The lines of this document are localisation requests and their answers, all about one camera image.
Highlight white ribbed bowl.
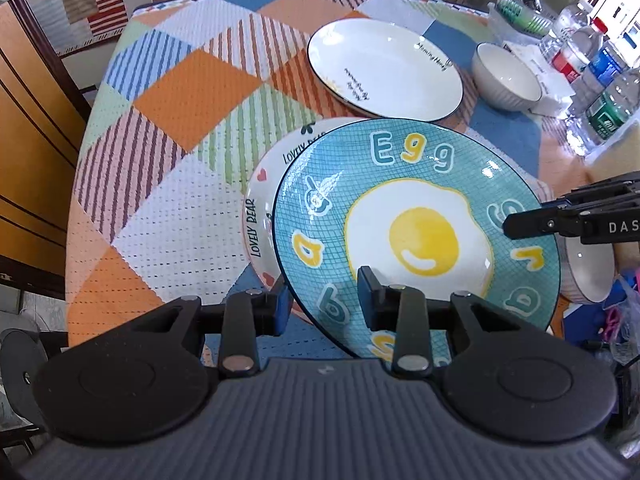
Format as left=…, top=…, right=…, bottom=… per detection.
left=472, top=42, right=542, bottom=112
left=556, top=235, right=616, bottom=304

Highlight green label water bottle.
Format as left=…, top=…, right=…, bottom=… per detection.
left=566, top=68, right=639, bottom=156

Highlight red cap water bottle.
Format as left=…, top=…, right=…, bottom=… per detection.
left=539, top=0, right=608, bottom=84

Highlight teal egg plate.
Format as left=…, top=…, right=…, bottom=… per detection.
left=271, top=119, right=561, bottom=360

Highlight colourful checked tablecloth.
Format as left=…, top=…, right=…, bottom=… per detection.
left=65, top=0, right=587, bottom=344

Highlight clear container green items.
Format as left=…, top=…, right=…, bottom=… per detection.
left=488, top=0, right=556, bottom=44

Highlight wooden chair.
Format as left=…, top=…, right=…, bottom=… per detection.
left=1, top=0, right=90, bottom=299

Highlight blue label water bottle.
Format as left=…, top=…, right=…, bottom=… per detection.
left=567, top=39, right=628, bottom=118

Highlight white lovely bear plate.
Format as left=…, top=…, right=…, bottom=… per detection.
left=242, top=117, right=360, bottom=289

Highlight white oval plate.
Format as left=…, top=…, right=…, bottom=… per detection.
left=307, top=18, right=463, bottom=122

